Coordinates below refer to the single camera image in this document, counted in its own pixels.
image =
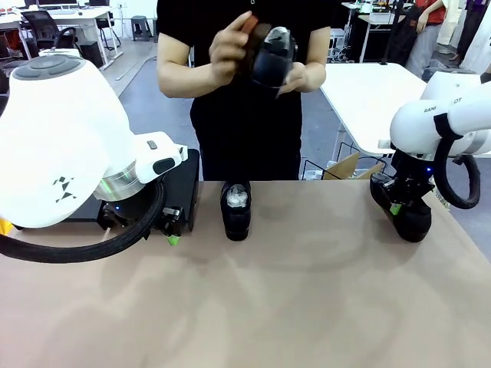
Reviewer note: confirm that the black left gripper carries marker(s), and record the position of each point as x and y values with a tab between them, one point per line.
115	214

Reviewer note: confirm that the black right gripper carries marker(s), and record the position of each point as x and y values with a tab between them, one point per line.
412	176

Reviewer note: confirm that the black leather shoe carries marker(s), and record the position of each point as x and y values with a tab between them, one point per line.
416	226
272	65
236	226

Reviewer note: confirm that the wooden shoe brush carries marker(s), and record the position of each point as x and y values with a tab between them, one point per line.
255	38

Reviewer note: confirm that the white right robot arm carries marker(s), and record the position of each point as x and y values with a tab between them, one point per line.
414	126

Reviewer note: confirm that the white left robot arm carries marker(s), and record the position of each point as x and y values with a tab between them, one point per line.
57	134

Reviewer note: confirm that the person's left forearm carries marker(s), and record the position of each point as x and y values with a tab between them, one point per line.
316	74

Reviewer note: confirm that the person's right forearm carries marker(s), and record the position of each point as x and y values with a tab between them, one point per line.
180	82

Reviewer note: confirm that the person's left hand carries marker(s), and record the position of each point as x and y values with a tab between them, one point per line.
297	78

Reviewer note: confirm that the person's right hand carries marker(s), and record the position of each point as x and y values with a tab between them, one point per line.
226	53

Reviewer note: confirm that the brown cardboard box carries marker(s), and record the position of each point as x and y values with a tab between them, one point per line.
345	166

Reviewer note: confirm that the person's black t-shirt torso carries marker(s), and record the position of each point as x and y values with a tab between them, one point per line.
245	134

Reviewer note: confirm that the black hanging garment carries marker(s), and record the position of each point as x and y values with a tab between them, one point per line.
403	42

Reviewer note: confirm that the yellow plastic bin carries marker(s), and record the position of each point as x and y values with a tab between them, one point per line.
4	228

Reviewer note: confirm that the white computer case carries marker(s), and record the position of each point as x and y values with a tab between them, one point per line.
337	38

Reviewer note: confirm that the black computer tower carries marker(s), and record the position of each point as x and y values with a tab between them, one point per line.
91	55

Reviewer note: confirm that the white cluttered workbench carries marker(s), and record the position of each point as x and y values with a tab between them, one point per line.
377	17

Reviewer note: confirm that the person in red shirt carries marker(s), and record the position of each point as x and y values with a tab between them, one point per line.
435	11

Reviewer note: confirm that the person in dark purple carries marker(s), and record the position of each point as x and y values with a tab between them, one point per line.
473	23

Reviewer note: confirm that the grey plastic stool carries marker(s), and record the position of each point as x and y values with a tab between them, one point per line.
140	23

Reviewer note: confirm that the white office desk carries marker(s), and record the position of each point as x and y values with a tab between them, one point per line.
92	14

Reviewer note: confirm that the black mesh office chair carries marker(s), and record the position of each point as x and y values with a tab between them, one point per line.
42	27

